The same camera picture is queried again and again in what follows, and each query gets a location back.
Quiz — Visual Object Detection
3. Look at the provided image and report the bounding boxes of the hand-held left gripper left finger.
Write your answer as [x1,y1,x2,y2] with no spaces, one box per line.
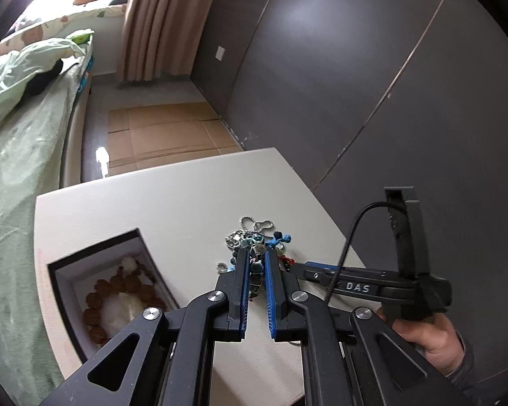
[38,249,251,406]

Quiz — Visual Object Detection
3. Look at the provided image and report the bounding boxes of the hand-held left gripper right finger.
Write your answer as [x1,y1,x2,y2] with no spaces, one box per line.
[264,249,470,406]

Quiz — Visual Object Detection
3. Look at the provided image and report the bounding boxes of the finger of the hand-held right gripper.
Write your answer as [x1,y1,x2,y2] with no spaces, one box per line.
[287,261,343,290]

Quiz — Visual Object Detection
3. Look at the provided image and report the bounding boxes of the teal bead bracelet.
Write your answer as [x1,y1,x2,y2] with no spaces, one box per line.
[233,237,267,297]

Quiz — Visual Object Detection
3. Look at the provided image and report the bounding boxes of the blue figure keychain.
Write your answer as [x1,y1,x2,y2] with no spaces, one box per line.
[264,232,293,250]

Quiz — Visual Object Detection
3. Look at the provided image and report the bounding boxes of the silver ball chain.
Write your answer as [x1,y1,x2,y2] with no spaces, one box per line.
[226,216,276,246]

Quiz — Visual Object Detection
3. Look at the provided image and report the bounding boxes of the brown bead bracelet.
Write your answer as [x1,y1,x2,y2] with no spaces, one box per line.
[82,262,166,347]

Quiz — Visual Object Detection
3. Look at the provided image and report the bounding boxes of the black jewelry box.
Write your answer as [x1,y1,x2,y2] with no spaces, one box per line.
[46,227,183,364]

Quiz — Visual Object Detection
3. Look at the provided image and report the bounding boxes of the person's right forearm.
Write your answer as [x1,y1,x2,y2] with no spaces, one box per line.
[446,334,502,404]

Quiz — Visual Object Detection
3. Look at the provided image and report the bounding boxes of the person's right hand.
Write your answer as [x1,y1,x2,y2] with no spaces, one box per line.
[377,309,466,377]

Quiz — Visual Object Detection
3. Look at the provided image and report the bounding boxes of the white cushion insert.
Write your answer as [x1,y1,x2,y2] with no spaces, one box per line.
[102,256,153,339]

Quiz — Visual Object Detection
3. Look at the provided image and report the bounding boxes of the flattened cardboard sheet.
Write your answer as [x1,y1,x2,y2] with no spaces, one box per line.
[108,101,244,176]

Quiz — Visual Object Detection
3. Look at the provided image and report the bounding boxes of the bed with green sheet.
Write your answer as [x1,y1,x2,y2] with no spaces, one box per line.
[0,57,94,394]

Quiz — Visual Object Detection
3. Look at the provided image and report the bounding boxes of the pink curtain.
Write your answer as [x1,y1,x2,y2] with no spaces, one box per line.
[116,0,229,83]

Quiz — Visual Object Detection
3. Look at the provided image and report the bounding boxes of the black cloth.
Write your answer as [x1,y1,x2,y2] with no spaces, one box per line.
[25,59,64,96]

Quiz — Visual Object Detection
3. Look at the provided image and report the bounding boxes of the light green duvet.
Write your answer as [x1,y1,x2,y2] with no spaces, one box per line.
[0,37,87,121]

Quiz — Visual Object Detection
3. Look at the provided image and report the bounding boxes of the printed white cushion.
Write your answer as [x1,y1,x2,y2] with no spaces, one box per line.
[8,2,125,45]

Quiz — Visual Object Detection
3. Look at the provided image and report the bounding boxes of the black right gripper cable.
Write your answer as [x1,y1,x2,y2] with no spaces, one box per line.
[325,201,390,305]

